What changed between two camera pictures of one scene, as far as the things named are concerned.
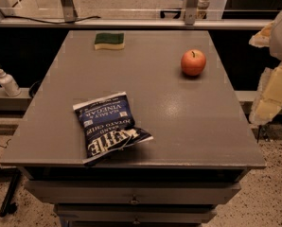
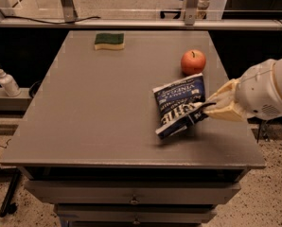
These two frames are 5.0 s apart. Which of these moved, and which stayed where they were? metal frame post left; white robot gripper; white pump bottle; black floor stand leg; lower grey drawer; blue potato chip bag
Moved: blue potato chip bag; white robot gripper
Stayed: white pump bottle; metal frame post left; lower grey drawer; black floor stand leg
